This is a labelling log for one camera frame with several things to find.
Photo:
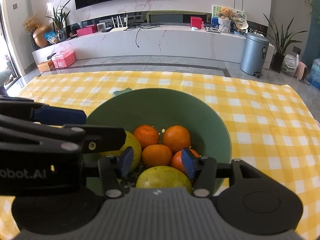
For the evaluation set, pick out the teddy bear in white wrap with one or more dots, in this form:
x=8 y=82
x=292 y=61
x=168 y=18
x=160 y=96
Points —
x=224 y=20

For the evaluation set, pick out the blue water jug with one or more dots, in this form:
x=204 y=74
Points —
x=315 y=73

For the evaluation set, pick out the painted paper fan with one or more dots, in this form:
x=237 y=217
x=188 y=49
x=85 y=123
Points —
x=240 y=20

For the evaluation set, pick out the bronze vase with dried flowers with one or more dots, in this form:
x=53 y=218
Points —
x=41 y=38

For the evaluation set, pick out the olive green long speaker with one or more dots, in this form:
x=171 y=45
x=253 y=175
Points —
x=167 y=18

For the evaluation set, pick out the green cushioned chair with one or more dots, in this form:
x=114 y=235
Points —
x=5 y=77

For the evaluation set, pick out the large yellow-green pomelo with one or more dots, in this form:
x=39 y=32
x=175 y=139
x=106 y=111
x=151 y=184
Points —
x=163 y=178

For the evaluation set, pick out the plant in glass vase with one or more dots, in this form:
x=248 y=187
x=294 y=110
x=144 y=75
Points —
x=60 y=20

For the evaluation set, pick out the grey pedal bin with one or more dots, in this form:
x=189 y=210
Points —
x=253 y=53

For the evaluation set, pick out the white marble television console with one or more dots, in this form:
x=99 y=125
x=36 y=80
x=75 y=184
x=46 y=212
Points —
x=187 y=45

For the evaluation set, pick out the pink space heater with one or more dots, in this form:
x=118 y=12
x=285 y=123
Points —
x=301 y=71

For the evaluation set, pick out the blue snack packet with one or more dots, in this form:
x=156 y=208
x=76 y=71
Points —
x=51 y=37

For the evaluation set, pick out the orange tangerine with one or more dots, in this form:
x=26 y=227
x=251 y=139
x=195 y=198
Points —
x=156 y=155
x=176 y=138
x=178 y=162
x=146 y=136

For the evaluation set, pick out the long-leaf potted plant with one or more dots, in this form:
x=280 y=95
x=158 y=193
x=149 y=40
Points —
x=280 y=42

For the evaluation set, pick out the white plastic bag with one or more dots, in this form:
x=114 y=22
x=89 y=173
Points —
x=290 y=66

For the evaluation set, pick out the red box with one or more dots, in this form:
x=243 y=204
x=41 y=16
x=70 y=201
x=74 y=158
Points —
x=195 y=21

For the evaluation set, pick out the orange cardboard box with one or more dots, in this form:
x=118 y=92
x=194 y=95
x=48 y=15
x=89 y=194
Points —
x=45 y=66

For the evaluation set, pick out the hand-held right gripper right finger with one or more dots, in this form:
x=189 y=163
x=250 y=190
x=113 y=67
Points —
x=188 y=162

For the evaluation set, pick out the green colander bowl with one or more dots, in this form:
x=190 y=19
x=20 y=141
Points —
x=162 y=110

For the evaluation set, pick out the painted picture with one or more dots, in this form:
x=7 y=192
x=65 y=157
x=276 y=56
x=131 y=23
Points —
x=215 y=16

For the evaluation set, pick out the magenta box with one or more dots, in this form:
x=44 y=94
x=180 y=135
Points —
x=86 y=30

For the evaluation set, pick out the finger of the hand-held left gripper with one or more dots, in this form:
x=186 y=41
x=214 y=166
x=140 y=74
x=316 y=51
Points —
x=105 y=140
x=60 y=115

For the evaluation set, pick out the white desk clock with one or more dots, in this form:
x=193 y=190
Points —
x=101 y=27

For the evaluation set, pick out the pink storage boxes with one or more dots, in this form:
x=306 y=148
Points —
x=63 y=58

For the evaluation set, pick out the white router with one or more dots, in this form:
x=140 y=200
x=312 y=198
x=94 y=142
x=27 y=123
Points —
x=119 y=28

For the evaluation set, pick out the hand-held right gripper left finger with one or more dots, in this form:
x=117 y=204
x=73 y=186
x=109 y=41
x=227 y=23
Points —
x=126 y=161

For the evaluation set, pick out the yellow checkered tablecloth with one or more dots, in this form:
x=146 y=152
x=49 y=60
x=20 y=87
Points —
x=250 y=117

